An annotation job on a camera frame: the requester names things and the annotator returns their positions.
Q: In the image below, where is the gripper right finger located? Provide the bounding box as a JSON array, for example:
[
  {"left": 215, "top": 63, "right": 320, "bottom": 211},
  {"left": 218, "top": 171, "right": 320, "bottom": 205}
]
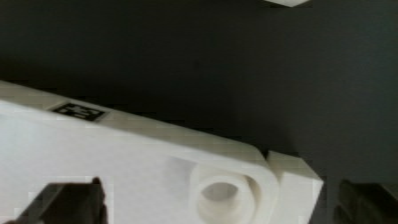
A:
[{"left": 332, "top": 180, "right": 398, "bottom": 224}]

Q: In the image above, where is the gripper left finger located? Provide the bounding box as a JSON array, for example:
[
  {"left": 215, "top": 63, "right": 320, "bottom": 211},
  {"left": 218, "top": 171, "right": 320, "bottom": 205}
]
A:
[{"left": 14, "top": 177, "right": 108, "bottom": 224}]

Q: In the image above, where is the white desk top tray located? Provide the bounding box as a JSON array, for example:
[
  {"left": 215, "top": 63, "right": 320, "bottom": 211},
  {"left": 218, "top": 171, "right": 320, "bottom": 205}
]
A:
[{"left": 0, "top": 81, "right": 279, "bottom": 224}]

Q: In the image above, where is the white desk leg inner right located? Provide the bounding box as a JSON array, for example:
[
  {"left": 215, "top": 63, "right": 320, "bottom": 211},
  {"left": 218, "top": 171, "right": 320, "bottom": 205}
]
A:
[{"left": 263, "top": 0, "right": 311, "bottom": 8}]

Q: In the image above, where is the white U-shaped fence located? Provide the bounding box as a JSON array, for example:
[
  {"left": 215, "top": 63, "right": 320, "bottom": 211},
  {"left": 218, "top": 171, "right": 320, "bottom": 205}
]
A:
[{"left": 266, "top": 151, "right": 323, "bottom": 224}]

